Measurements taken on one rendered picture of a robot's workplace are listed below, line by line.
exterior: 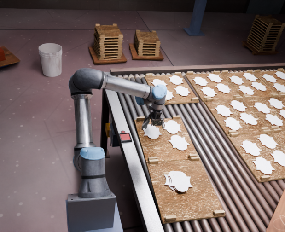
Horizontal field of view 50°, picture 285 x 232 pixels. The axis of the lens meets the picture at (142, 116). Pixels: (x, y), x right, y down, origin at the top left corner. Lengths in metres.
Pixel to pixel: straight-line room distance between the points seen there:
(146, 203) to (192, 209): 0.25
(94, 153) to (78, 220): 0.33
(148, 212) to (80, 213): 0.37
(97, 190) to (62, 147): 1.84
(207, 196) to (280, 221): 0.38
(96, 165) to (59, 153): 1.76
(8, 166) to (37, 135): 0.48
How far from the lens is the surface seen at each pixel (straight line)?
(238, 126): 2.33
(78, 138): 1.63
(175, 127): 2.15
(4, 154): 3.30
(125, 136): 2.02
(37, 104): 3.88
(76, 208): 1.49
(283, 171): 2.15
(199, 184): 1.83
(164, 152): 1.95
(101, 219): 1.59
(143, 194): 1.74
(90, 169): 1.47
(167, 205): 1.70
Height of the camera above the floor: 2.29
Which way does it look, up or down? 38 degrees down
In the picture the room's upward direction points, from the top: 8 degrees clockwise
